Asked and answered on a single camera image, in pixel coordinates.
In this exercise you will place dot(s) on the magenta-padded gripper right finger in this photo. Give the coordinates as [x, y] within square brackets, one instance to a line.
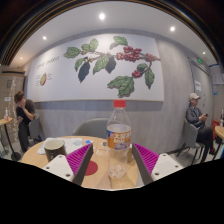
[165, 165]

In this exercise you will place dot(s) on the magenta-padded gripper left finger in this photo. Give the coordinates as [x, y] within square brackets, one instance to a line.
[58, 166]

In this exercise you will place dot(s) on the clear red-capped drink bottle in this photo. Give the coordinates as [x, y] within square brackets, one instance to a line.
[118, 136]

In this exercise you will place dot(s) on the dark brown cup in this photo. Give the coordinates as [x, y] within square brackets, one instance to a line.
[54, 150]

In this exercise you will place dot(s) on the flat round red coaster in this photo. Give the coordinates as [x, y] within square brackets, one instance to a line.
[92, 168]

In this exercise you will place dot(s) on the grey chair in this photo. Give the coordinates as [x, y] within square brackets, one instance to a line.
[190, 135]
[35, 128]

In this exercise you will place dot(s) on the small blue card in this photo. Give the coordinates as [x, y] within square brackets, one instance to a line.
[88, 141]

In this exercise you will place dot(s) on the small clear plastic lid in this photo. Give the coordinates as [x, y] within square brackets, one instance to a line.
[101, 152]

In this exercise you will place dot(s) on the grey upholstered armchair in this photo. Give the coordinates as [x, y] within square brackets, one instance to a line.
[91, 128]

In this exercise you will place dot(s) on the person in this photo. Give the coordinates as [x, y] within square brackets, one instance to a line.
[195, 118]
[24, 116]

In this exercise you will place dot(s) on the small round wooden table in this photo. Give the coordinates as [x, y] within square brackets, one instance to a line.
[5, 121]

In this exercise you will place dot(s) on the small clear bottle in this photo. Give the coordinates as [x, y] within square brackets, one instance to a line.
[6, 115]

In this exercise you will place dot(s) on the green exit sign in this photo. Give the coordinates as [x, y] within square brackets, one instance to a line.
[199, 61]

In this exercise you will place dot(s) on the round ceiling spotlights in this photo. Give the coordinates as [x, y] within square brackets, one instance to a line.
[101, 16]

